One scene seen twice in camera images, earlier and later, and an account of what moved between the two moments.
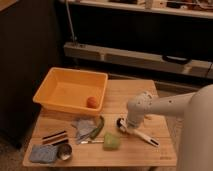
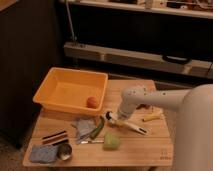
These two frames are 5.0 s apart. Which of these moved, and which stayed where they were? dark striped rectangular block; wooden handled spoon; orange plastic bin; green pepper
Moved: wooden handled spoon
Stayed: dark striped rectangular block; orange plastic bin; green pepper
